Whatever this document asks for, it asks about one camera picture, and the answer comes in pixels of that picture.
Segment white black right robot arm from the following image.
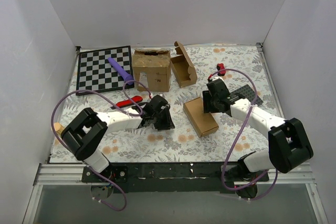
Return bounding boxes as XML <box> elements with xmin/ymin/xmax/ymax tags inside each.
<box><xmin>203</xmin><ymin>77</ymin><xmax>313</xmax><ymax>181</ymax></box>

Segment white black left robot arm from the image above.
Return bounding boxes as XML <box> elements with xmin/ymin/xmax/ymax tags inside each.
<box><xmin>60</xmin><ymin>95</ymin><xmax>175</xmax><ymax>182</ymax></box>

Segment aluminium frame rail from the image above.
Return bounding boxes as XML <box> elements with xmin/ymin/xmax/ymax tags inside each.
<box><xmin>34</xmin><ymin>162</ymin><xmax>315</xmax><ymax>185</ymax></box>

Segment small cardboard express box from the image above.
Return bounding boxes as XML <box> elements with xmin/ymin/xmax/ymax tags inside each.
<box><xmin>183</xmin><ymin>97</ymin><xmax>219</xmax><ymax>137</ymax></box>

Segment large brown cardboard box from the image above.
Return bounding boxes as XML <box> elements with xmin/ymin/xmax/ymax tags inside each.
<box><xmin>132</xmin><ymin>48</ymin><xmax>171</xmax><ymax>92</ymax></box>

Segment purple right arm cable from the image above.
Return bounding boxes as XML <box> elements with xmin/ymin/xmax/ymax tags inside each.
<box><xmin>208</xmin><ymin>68</ymin><xmax>278</xmax><ymax>201</ymax></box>

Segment grey studded building plate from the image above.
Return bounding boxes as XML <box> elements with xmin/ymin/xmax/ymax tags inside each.
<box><xmin>229</xmin><ymin>84</ymin><xmax>255</xmax><ymax>103</ymax></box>

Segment open small cardboard box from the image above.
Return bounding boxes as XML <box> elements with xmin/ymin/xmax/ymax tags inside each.
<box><xmin>171</xmin><ymin>41</ymin><xmax>197</xmax><ymax>88</ymax></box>

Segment floral patterned table mat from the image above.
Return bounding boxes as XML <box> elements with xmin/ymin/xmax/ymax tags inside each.
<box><xmin>48</xmin><ymin>45</ymin><xmax>293</xmax><ymax>164</ymax></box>

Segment black and white chessboard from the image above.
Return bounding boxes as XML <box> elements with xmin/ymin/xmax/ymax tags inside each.
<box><xmin>76</xmin><ymin>46</ymin><xmax>133</xmax><ymax>95</ymax></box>

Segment purple cylindrical tool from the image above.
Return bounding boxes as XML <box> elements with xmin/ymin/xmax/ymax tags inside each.
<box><xmin>108</xmin><ymin>57</ymin><xmax>134</xmax><ymax>83</ymax></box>

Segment wooden cork cylinder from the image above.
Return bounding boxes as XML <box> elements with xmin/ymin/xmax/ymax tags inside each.
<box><xmin>54</xmin><ymin>122</ymin><xmax>65</xmax><ymax>135</ymax></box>

